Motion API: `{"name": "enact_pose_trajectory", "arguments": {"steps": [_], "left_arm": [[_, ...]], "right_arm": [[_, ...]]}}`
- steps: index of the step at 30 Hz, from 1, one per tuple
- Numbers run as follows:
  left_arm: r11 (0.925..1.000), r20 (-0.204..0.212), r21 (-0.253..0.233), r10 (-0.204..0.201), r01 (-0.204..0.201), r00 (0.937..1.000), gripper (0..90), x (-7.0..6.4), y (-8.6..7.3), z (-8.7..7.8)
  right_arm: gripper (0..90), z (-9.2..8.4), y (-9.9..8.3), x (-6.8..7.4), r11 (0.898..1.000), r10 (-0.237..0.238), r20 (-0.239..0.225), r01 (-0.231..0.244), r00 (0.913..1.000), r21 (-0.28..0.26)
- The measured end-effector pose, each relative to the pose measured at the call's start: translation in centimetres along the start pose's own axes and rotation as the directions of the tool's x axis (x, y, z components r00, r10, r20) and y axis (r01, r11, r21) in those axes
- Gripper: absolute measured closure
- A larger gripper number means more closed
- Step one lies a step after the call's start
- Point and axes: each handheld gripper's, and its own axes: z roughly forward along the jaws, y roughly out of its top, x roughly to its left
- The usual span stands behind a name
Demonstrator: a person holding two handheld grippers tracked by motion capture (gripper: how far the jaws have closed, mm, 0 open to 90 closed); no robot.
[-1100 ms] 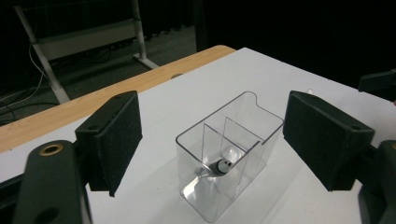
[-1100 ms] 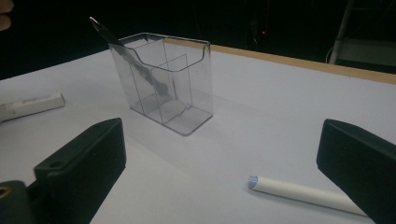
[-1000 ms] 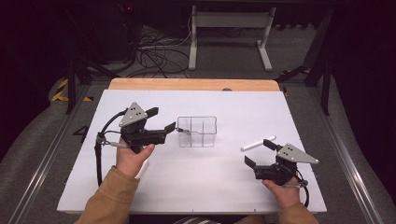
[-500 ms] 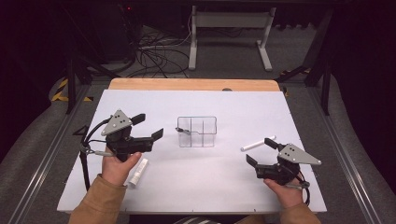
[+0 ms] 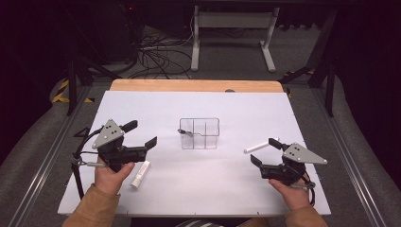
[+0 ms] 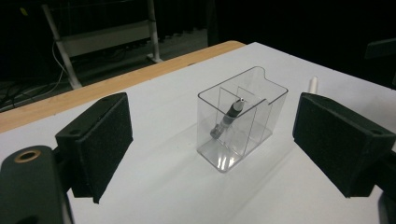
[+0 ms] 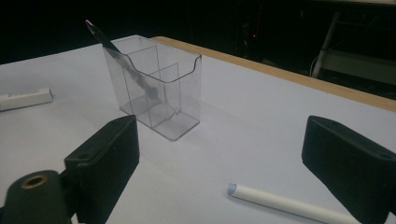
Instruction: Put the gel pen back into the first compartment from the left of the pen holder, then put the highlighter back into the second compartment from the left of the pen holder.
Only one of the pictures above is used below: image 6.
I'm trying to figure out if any black pen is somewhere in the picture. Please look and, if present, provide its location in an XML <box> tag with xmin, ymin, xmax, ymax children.
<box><xmin>209</xmin><ymin>96</ymin><xmax>246</xmax><ymax>140</ymax></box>

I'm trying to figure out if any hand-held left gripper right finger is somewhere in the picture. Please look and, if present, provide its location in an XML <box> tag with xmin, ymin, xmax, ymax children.
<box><xmin>291</xmin><ymin>91</ymin><xmax>396</xmax><ymax>199</ymax></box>

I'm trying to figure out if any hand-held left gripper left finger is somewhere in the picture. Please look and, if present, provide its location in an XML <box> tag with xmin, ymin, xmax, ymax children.
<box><xmin>54</xmin><ymin>91</ymin><xmax>134</xmax><ymax>205</ymax></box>

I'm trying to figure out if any bundle of floor cables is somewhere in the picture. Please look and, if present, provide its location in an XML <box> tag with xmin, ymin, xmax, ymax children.
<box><xmin>0</xmin><ymin>40</ymin><xmax>82</xmax><ymax>112</ymax></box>

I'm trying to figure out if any clear plastic organizer box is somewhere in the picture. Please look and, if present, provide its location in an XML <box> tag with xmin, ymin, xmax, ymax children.
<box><xmin>196</xmin><ymin>65</ymin><xmax>290</xmax><ymax>175</ymax></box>

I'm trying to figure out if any white chalk stick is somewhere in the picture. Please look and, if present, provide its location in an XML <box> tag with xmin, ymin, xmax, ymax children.
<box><xmin>307</xmin><ymin>76</ymin><xmax>318</xmax><ymax>94</ymax></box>

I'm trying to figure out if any white metal stand frame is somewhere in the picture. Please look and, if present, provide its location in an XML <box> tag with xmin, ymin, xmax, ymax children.
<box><xmin>41</xmin><ymin>0</ymin><xmax>163</xmax><ymax>91</ymax></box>

